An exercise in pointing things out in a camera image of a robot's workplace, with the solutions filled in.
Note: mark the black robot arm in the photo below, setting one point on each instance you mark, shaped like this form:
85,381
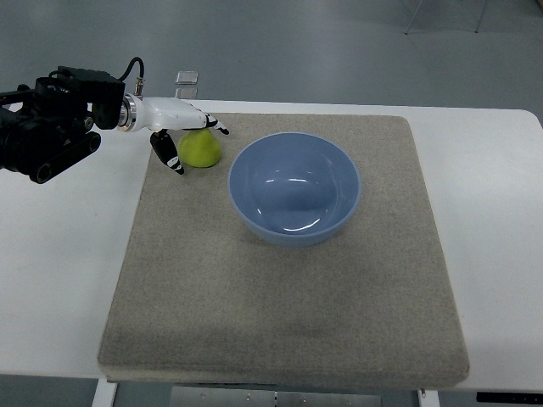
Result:
46,129

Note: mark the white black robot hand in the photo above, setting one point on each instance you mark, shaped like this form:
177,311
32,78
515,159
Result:
161,115

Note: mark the metal chair legs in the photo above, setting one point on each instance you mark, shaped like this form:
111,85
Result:
449,15

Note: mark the grey felt mat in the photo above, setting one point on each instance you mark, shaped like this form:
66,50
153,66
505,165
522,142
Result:
201,299

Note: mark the blue bowl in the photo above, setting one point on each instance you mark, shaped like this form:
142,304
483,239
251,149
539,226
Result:
294,189

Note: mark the green pear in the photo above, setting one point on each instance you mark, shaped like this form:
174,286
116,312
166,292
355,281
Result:
199,149

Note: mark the white table frame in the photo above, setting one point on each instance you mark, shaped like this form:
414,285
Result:
205,396

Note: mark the black table control panel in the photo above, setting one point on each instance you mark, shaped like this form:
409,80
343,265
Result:
509,398

